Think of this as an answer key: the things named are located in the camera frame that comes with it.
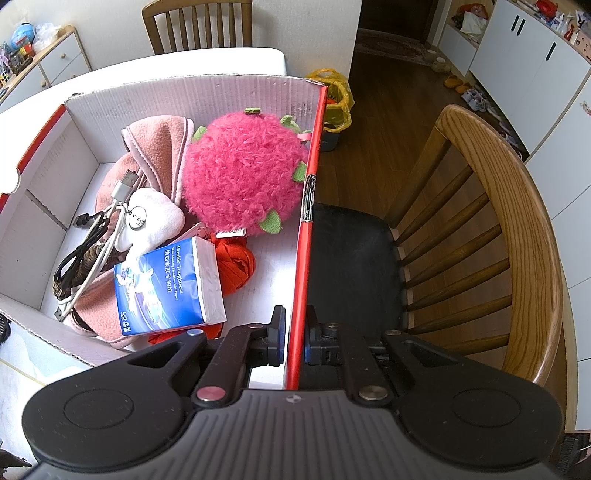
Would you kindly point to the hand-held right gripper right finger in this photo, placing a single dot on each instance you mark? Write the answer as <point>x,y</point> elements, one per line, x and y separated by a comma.
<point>313,344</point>

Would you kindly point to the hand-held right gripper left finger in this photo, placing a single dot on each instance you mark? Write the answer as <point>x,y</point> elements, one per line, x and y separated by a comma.
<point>278,337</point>

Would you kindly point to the red knit cloth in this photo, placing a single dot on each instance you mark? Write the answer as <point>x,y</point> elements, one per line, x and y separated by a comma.
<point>238,263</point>

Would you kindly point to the blue tissue pack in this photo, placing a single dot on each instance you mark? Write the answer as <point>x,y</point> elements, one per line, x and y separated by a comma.
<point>157,286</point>

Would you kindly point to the pink dragon fruit plush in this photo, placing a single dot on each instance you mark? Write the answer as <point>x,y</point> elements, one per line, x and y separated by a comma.
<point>240,170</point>

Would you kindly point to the white tooth plush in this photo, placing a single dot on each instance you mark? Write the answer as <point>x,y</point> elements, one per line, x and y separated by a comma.
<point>161,207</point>

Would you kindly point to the pink fleece cloth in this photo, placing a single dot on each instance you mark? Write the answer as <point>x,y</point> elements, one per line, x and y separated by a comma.
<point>157,143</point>

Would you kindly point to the red cardboard shoe box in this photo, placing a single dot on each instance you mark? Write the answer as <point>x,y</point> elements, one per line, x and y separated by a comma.
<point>152,97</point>

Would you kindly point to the dark trash bin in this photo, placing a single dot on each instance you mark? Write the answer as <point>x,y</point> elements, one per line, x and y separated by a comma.
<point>330,141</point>

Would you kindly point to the wooden chair with black seat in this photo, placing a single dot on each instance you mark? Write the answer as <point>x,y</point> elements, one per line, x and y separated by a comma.
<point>498,184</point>

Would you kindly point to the yellow plastic bag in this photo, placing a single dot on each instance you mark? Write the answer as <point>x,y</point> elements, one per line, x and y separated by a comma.
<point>341,99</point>

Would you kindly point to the white shoes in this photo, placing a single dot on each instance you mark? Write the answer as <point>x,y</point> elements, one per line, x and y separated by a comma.
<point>475,99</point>

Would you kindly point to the yellow slippers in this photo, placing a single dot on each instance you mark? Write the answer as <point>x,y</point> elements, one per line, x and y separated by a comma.
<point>455,83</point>

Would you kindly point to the white cabinet with stickers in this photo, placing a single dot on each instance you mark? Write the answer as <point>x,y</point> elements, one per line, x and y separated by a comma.
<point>572,184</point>

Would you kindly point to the patterned floor rug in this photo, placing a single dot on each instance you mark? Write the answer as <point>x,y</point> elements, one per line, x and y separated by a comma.
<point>392,46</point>

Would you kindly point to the small low white cabinet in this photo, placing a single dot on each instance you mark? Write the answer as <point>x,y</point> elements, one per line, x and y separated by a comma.
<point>455,50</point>

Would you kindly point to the wooden slat-back chair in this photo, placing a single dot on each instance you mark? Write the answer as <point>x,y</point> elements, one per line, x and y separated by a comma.
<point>157,23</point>

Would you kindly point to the white two-door floor cabinet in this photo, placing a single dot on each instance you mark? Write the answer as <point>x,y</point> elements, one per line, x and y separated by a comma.
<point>508,50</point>

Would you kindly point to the wooden sideboard with white drawers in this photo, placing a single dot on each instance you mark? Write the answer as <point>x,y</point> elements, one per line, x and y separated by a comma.
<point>60,60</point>

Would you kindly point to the white and red bag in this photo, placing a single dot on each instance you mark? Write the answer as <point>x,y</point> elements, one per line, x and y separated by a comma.
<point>471,23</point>

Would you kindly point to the clear plastic bag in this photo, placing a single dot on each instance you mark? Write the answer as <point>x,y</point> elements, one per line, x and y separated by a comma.
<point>46,37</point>

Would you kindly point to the blue globe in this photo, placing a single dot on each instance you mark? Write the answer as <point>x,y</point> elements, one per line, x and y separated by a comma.
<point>23,33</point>

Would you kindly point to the red shelf ornament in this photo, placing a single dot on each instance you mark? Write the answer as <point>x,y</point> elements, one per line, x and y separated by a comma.
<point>547,5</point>

